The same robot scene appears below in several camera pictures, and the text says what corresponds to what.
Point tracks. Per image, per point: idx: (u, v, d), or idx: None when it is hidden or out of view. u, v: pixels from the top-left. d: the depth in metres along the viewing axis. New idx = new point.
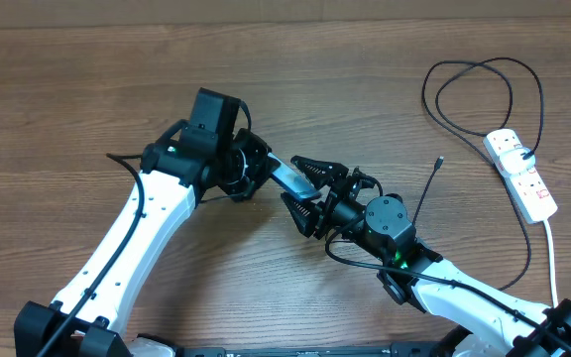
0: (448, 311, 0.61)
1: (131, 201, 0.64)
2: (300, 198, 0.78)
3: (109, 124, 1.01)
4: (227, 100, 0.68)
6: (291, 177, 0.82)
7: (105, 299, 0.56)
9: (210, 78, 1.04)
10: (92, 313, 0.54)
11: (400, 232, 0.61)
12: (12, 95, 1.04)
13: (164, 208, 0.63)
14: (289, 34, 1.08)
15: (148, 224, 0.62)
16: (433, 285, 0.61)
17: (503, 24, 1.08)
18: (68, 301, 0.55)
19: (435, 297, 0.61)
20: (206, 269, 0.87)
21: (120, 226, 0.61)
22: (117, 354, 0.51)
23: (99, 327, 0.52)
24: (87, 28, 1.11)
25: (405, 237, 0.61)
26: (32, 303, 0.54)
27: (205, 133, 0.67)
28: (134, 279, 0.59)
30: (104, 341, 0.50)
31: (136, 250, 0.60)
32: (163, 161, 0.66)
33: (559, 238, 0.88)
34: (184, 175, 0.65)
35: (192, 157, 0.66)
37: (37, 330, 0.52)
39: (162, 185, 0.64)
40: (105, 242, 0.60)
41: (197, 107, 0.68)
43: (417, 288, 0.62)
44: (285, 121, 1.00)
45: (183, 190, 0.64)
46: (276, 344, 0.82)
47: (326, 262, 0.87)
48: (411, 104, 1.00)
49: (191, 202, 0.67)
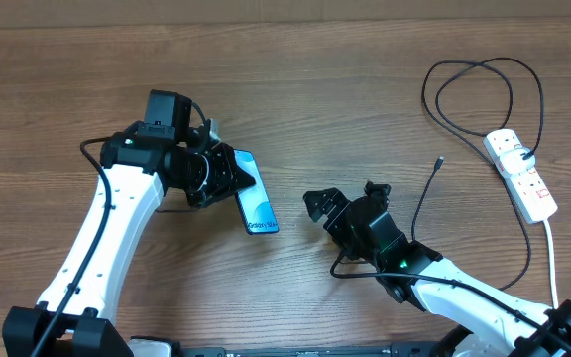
0: (448, 310, 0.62)
1: (98, 196, 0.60)
2: (250, 230, 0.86)
3: (110, 124, 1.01)
4: (180, 98, 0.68)
6: (256, 202, 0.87)
7: (90, 292, 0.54)
9: (210, 78, 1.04)
10: (80, 306, 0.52)
11: (376, 221, 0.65)
12: (12, 95, 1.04)
13: (132, 197, 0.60)
14: (289, 34, 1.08)
15: (119, 215, 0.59)
16: (432, 285, 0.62)
17: (503, 24, 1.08)
18: (54, 300, 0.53)
19: (435, 297, 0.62)
20: (205, 269, 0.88)
21: (92, 222, 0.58)
22: (111, 343, 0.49)
23: (89, 318, 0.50)
24: (86, 28, 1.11)
25: (386, 231, 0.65)
26: (16, 308, 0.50)
27: (162, 128, 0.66)
28: (114, 269, 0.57)
30: (97, 331, 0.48)
31: (111, 241, 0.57)
32: (121, 154, 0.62)
33: (559, 238, 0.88)
34: (145, 162, 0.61)
35: (152, 147, 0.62)
37: (25, 334, 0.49)
39: (125, 177, 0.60)
40: (78, 239, 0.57)
41: (151, 104, 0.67)
43: (417, 287, 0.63)
44: (285, 121, 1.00)
45: (149, 178, 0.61)
46: (276, 344, 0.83)
47: (326, 262, 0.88)
48: (411, 104, 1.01)
49: (159, 189, 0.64)
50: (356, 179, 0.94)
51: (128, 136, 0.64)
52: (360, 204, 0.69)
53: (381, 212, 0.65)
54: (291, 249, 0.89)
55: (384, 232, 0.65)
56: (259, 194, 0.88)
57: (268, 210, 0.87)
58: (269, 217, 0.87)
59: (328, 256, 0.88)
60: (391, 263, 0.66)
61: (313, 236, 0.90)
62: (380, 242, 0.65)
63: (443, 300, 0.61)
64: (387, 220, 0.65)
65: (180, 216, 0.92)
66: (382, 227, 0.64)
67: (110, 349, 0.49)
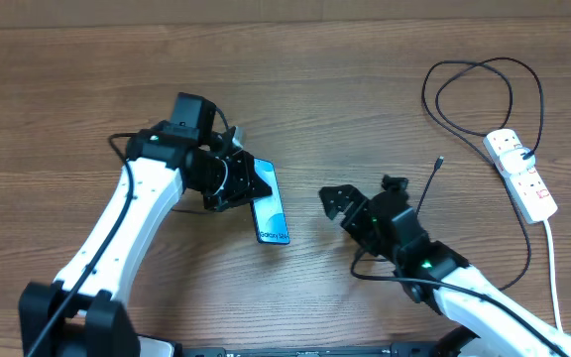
0: (471, 323, 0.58)
1: (120, 187, 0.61)
2: (260, 239, 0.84)
3: (109, 124, 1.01)
4: (207, 102, 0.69)
6: (270, 212, 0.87)
7: (105, 275, 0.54)
9: (210, 78, 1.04)
10: (94, 288, 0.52)
11: (399, 215, 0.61)
12: (12, 95, 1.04)
13: (154, 190, 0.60)
14: (289, 34, 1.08)
15: (140, 206, 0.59)
16: (458, 294, 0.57)
17: (503, 24, 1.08)
18: (70, 279, 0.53)
19: (459, 308, 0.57)
20: (205, 269, 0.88)
21: (112, 211, 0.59)
22: (121, 325, 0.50)
23: (103, 298, 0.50)
24: (86, 28, 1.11)
25: (408, 226, 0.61)
26: (33, 284, 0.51)
27: (186, 129, 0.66)
28: (132, 254, 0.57)
30: (109, 311, 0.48)
31: (130, 228, 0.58)
32: (147, 149, 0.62)
33: (559, 238, 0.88)
34: (169, 158, 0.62)
35: (175, 144, 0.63)
37: (40, 310, 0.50)
39: (150, 170, 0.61)
40: (99, 226, 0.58)
41: (177, 105, 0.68)
43: (441, 294, 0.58)
44: (285, 121, 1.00)
45: (171, 173, 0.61)
46: (276, 344, 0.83)
47: (327, 262, 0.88)
48: (411, 104, 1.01)
49: (178, 186, 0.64)
50: (357, 179, 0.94)
51: (154, 133, 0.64)
52: (384, 196, 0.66)
53: (404, 207, 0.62)
54: (291, 249, 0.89)
55: (405, 226, 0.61)
56: (274, 204, 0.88)
57: (281, 220, 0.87)
58: (281, 228, 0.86)
59: (330, 256, 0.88)
60: (411, 259, 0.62)
61: (314, 236, 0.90)
62: (399, 236, 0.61)
63: (469, 313, 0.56)
64: (410, 214, 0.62)
65: (181, 216, 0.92)
66: (403, 224, 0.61)
67: (120, 330, 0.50)
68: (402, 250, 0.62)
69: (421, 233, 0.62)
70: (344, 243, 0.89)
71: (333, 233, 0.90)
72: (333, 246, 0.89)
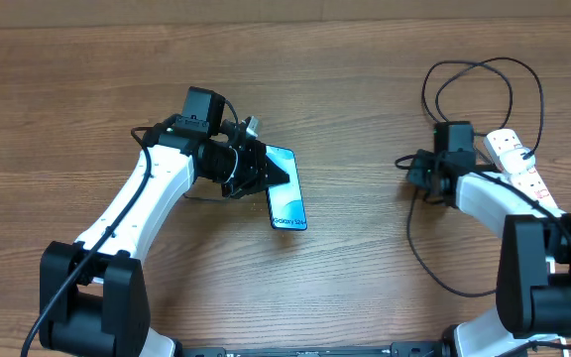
0: (481, 205, 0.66)
1: (139, 168, 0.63)
2: (275, 225, 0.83)
3: (109, 124, 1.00)
4: (215, 96, 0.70)
6: (286, 198, 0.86)
7: (124, 238, 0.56)
9: (210, 78, 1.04)
10: (114, 249, 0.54)
11: (457, 127, 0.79)
12: (12, 95, 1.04)
13: (169, 172, 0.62)
14: (289, 33, 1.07)
15: (157, 185, 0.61)
16: (480, 179, 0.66)
17: (503, 24, 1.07)
18: (90, 240, 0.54)
19: (477, 188, 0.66)
20: (205, 269, 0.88)
21: (130, 187, 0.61)
22: (137, 282, 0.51)
23: (120, 258, 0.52)
24: (86, 28, 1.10)
25: (459, 138, 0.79)
26: (56, 243, 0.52)
27: (197, 122, 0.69)
28: (148, 225, 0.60)
30: (126, 269, 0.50)
31: (147, 201, 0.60)
32: (163, 139, 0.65)
33: None
34: (182, 146, 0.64)
35: (188, 135, 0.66)
37: (59, 269, 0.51)
39: (168, 155, 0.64)
40: (117, 198, 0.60)
41: (189, 99, 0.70)
43: (466, 180, 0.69)
44: (285, 121, 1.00)
45: (185, 159, 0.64)
46: (276, 344, 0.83)
47: (326, 260, 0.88)
48: (411, 104, 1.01)
49: (190, 173, 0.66)
50: (357, 179, 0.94)
51: (168, 126, 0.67)
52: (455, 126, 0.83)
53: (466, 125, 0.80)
54: (292, 248, 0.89)
55: (456, 138, 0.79)
56: (291, 190, 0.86)
57: (297, 207, 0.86)
58: (296, 215, 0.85)
59: (331, 254, 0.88)
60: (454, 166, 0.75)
61: (314, 236, 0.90)
62: (449, 144, 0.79)
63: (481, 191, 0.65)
64: (466, 131, 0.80)
65: (181, 216, 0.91)
66: (457, 132, 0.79)
67: (136, 291, 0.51)
68: (445, 157, 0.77)
69: (467, 149, 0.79)
70: (344, 242, 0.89)
71: (335, 231, 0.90)
72: (334, 244, 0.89)
